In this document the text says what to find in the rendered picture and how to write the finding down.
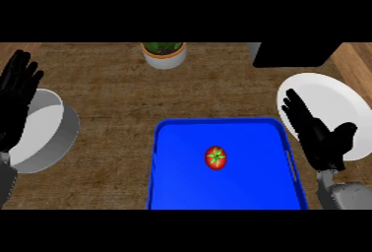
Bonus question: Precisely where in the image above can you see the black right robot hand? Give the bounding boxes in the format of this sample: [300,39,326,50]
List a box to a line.
[281,88,359,172]

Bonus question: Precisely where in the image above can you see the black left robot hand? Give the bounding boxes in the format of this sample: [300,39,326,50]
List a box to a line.
[0,49,46,154]

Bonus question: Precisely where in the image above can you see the white plate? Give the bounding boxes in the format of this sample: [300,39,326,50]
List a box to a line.
[276,72,372,161]

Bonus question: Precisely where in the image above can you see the blue tray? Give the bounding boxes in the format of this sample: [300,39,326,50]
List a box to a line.
[145,117,310,211]

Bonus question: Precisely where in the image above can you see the red tomato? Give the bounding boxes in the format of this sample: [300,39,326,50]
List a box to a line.
[204,145,230,171]

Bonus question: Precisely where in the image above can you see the grey round bowl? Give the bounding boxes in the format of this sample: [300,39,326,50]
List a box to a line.
[7,88,81,174]

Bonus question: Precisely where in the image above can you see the black appliance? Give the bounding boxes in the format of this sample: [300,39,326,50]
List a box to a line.
[245,41,343,69]

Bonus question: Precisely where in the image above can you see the potted plant in white pot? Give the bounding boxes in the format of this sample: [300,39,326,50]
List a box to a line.
[139,41,189,71]

